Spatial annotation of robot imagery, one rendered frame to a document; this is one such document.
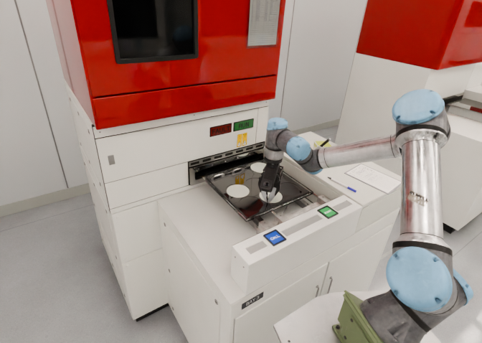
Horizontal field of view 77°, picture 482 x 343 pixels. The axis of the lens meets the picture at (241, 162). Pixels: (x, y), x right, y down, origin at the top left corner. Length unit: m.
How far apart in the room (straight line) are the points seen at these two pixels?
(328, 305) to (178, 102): 0.89
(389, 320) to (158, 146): 0.99
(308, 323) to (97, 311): 1.41
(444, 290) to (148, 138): 1.06
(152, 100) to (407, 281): 0.95
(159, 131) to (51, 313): 1.35
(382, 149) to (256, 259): 0.52
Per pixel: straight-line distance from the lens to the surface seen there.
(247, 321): 1.18
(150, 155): 1.32
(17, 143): 2.82
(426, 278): 0.74
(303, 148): 1.03
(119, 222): 1.45
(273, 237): 1.04
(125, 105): 1.15
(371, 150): 1.06
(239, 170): 1.49
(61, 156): 2.89
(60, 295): 2.29
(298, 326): 1.03
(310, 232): 1.10
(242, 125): 1.48
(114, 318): 2.08
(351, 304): 0.92
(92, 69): 1.10
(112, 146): 1.25
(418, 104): 0.90
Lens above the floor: 1.67
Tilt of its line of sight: 30 degrees down
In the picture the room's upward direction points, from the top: 3 degrees clockwise
